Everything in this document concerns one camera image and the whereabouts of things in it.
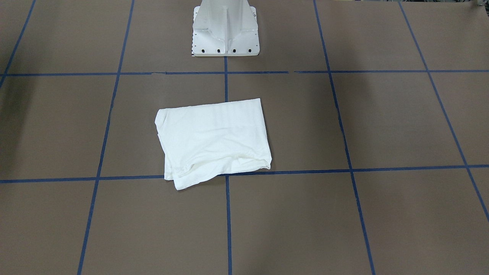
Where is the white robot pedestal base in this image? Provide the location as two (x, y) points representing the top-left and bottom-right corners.
(191, 0), (260, 57)

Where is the white long-sleeve printed shirt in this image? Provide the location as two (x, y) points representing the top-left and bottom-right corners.
(154, 99), (272, 190)

